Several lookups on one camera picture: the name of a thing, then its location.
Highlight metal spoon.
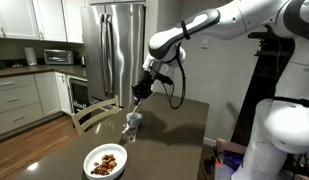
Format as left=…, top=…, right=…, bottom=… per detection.
left=132, top=102, right=140, bottom=115

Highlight wooden chair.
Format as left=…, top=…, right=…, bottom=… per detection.
left=71, top=95, right=120, bottom=135

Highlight clear glass cup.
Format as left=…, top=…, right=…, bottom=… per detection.
left=122, top=123, right=138, bottom=142

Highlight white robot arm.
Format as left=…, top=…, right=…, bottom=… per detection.
left=132, top=0, right=309, bottom=180

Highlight white upper kitchen cabinets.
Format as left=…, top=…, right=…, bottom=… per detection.
left=0, top=0, right=85, bottom=43

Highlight white lower kitchen cabinets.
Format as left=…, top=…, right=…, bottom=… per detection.
left=0, top=72, right=61, bottom=135

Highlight stainless steel refrigerator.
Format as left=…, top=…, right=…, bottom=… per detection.
left=81, top=2, right=145, bottom=107

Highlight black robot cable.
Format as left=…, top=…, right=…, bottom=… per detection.
left=153, top=43, right=187, bottom=111

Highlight silver toaster oven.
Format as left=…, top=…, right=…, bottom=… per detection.
left=44, top=49, right=74, bottom=65

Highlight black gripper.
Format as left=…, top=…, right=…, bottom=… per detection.
left=132, top=70, right=154, bottom=105

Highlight white kitchen cabinets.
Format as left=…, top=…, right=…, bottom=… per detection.
left=0, top=0, right=85, bottom=43
left=0, top=72, right=61, bottom=135

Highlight white bowl with nuts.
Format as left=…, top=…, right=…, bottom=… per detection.
left=83, top=144, right=127, bottom=180

